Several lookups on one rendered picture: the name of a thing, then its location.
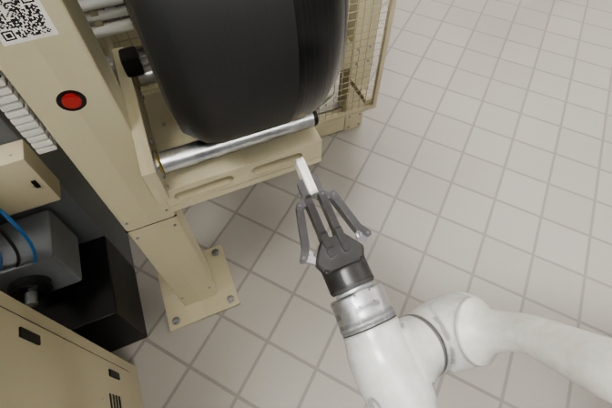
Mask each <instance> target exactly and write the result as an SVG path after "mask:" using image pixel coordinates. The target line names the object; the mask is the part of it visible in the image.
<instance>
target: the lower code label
mask: <svg viewBox="0 0 612 408"><path fill-rule="evenodd" d="M54 35H58V32H57V30H56V28H55V26H54V24H53V22H52V21H51V19H50V17H49V16H48V14H47V12H46V10H45V8H44V7H43V5H42V4H41V2H40V0H0V41H1V43H2V44H3V45H4V46H10V45H14V44H19V43H23V42H26V41H31V40H35V39H39V38H43V37H47V36H54Z"/></svg>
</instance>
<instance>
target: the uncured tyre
mask: <svg viewBox="0 0 612 408"><path fill-rule="evenodd" d="M126 2H127V6H128V9H129V12H130V14H131V16H132V19H133V22H134V24H135V27H136V29H137V31H138V35H139V38H140V41H141V43H142V46H143V48H144V50H145V53H146V55H147V58H148V62H149V64H150V66H151V69H152V71H153V74H154V76H155V79H156V80H157V83H158V87H159V89H160V91H161V94H162V96H163V97H164V100H165V102H166V104H167V106H168V109H169V110H170V112H171V114H172V116H173V117H174V118H175V120H176V121H177V123H178V126H179V127H180V129H181V131H182V132H183V133H185V134H187V135H189V136H191V137H194V138H196V139H198V140H200V141H203V142H205V143H207V144H210V143H225V142H228V141H231V140H234V139H237V138H243V137H246V136H248V135H251V134H254V133H258V132H261V131H263V130H266V129H270V128H275V127H277V126H280V125H284V124H287V123H290V122H292V121H296V120H299V119H302V118H305V117H307V116H308V115H309V114H310V113H312V112H314V111H315V110H317V109H318V108H319V107H321V105H322V104H323V102H324V101H325V99H326V97H327V96H328V94H329V92H330V91H331V89H332V86H333V84H334V82H335V80H336V78H337V76H338V75H339V73H340V70H341V67H342V61H343V57H344V52H345V47H346V39H347V28H348V0H126Z"/></svg>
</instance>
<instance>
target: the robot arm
mask: <svg viewBox="0 0 612 408"><path fill-rule="evenodd" d="M294 167H295V169H296V171H297V173H298V176H299V178H300V180H298V181H297V188H298V191H299V192H300V194H301V198H302V201H301V202H300V203H298V204H297V205H296V209H295V211H296V218H297V224H298V231H299V236H300V243H301V255H300V264H305V263H308V264H312V265H315V267H316V269H317V270H319V271H320V272H321V274H322V276H323V278H324V280H325V282H326V285H327V287H328V290H329V292H330V295H331V296H332V297H336V300H337V301H334V302H332V303H331V308H332V310H333V313H334V315H335V318H336V321H337V323H338V326H339V328H340V332H341V335H342V337H343V339H344V342H345V346H346V350H347V358H348V362H349V364H350V367H351V370H352V375H353V377H354V380H355V381H356V384H357V386H358V389H359V391H360V393H361V395H362V398H363V400H364V401H365V403H366V405H367V406H368V408H438V406H437V394H436V391H435V389H434V384H435V383H436V381H437V379H438V377H439V376H440V375H442V374H443V373H445V372H450V371H451V372H459V371H462V370H466V369H470V368H474V367H479V366H486V365H489V364H491V363H492V362H493V361H494V360H495V357H496V355H497V354H498V353H499V352H521V353H524V354H526V355H529V356H531V357H532V358H534V359H536V360H537V361H539V362H541V363H542V364H544V365H545V366H547V367H549V368H550V369H552V370H554V371H555V372H558V373H559V374H561V375H563V376H564V377H566V378H567V379H568V380H570V381H571V382H573V383H575V384H577V385H579V386H580V387H582V388H584V389H585V390H587V391H589V392H590V393H592V394H594V395H595V396H597V397H599V398H600V399H602V400H604V401H606V402H608V403H611V404H612V338H609V337H606V336H603V335H600V334H596V333H593V332H591V331H585V330H582V329H579V328H576V327H573V326H570V325H566V324H564V323H561V322H557V321H552V320H549V319H546V318H542V317H539V316H535V315H532V314H527V313H522V312H515V311H499V310H493V309H490V308H489V306H488V305H487V304H486V303H485V302H484V301H482V300H481V299H480V298H479V297H477V296H475V295H473V294H472V293H468V292H463V291H453V292H447V293H444V294H442V295H439V296H437V297H434V298H432V299H430V300H429V301H426V302H424V303H422V304H420V305H418V306H417V307H415V308H413V309H412V310H411V311H409V312H408V313H407V314H406V315H404V316H403V317H401V318H398V317H397V316H396V315H395V310H394V308H393V306H392V305H391V303H390V300H389V298H388V296H387V294H386V292H385V289H384V287H383V285H382V284H381V283H380V282H378V283H376V284H372V281H373V278H374V277H373V274H372V271H371V269H370V267H369V264H368V262H367V260H366V259H365V257H364V247H363V244H364V242H365V241H366V240H367V239H368V238H369V237H370V236H371V234H372V232H371V231H370V230H369V229H367V228H366V227H364V226H363V225H362V224H361V223H360V221H358V220H357V218H356V217H355V216H354V214H353V213H352V212H351V210H350V209H349V208H348V206H347V205H346V204H345V202H344V201H343V200H342V198H341V197H340V196H339V194H338V193H337V192H336V191H335V190H332V191H325V190H324V189H323V187H322V185H321V183H320V180H319V178H318V176H317V175H313V176H312V175H311V173H310V171H309V169H308V167H307V164H306V162H305V160H304V158H303V157H301V158H296V160H295V164H294ZM316 197H318V198H317V200H318V201H319V203H320V205H321V209H322V211H323V214H324V216H325V218H326V220H327V222H328V224H329V227H330V229H331V234H332V237H329V235H328V233H327V231H326V230H325V228H324V226H323V224H322V221H321V218H320V215H319V213H318V211H317V209H316V207H315V205H314V203H313V200H312V199H315V198H316ZM330 202H331V203H330ZM331 204H332V205H333V206H334V207H335V208H336V210H337V211H338V212H339V214H340V215H341V216H342V218H343V219H344V221H345V222H346V223H347V225H348V226H349V227H350V228H351V230H352V231H353V232H354V233H355V235H354V236H355V238H356V239H357V240H355V239H353V238H352V237H350V236H349V235H347V234H345V233H344V232H343V229H342V227H341V225H340V223H339V221H338V220H337V217H336V215H335V213H334V211H333V208H332V205H331ZM305 209H306V210H307V213H308V215H309V217H310V220H311V224H312V226H313V227H314V230H315V232H316V234H317V237H318V241H319V243H320V245H319V248H318V252H317V256H316V258H314V256H313V252H312V251H311V250H310V243H309V237H308V231H307V225H306V219H305V213H304V210H305Z"/></svg>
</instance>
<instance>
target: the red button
mask: <svg viewBox="0 0 612 408"><path fill-rule="evenodd" d="M61 100H62V104H63V106H64V107H67V108H77V107H80V106H81V104H82V100H81V97H80V96H79V95H77V94H73V93H68V94H65V95H63V96H62V99H61Z"/></svg>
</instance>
